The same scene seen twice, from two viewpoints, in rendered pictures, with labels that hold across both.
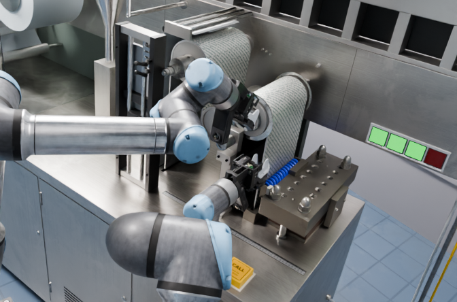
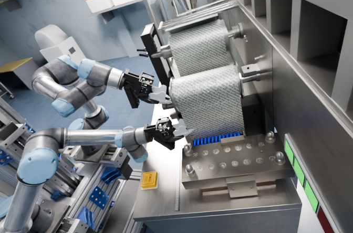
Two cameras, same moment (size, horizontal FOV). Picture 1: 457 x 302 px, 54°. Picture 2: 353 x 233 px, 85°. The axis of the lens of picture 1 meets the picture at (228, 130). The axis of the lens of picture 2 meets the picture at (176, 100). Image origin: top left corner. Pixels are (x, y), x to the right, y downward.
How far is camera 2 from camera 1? 123 cm
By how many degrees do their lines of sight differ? 61
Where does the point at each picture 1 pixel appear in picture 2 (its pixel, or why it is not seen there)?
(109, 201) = (158, 113)
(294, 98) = (213, 87)
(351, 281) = not seen: outside the picture
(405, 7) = not seen: outside the picture
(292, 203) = (191, 162)
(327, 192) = (225, 171)
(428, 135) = (321, 189)
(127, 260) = not seen: hidden behind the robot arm
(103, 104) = not seen: hidden behind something
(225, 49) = (192, 40)
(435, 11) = not seen: outside the picture
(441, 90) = (331, 140)
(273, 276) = (162, 196)
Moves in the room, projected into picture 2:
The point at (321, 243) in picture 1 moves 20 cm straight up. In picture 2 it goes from (213, 202) to (201, 176)
